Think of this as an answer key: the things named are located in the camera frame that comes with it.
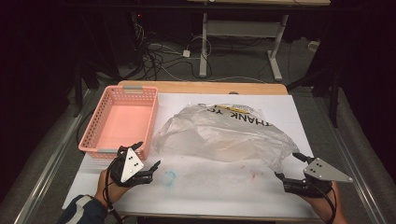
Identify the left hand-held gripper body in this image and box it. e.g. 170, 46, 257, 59
109, 146, 153, 189

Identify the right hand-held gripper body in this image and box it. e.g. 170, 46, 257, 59
283, 157, 354, 199

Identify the clear smiley print plastic bag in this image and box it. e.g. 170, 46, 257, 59
151, 102, 301, 174

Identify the person's left hand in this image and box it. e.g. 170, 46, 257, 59
94, 166, 131, 208

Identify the person's right hand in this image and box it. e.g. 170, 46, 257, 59
303, 181, 348, 224

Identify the pink plastic basket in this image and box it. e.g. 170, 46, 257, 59
78, 85, 160, 161

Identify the white table mat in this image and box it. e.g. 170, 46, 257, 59
62, 92, 321, 220

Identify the dark stand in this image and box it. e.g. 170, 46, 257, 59
73, 59, 102, 119
286, 59, 343, 129

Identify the metal floor rail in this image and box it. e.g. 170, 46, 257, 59
311, 92, 389, 224
13, 88, 97, 224

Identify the right hand-held gripper cable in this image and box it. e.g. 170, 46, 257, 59
314, 183, 338, 224

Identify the hand-held gripper cable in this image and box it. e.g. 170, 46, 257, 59
105, 161, 124, 224
314, 183, 338, 224

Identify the left hand-held gripper cable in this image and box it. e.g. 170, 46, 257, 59
105, 161, 124, 224

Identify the bundle of floor cables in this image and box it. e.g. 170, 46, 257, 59
132, 21, 214, 82

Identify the metal desk frame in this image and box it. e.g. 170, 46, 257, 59
198, 12, 290, 82

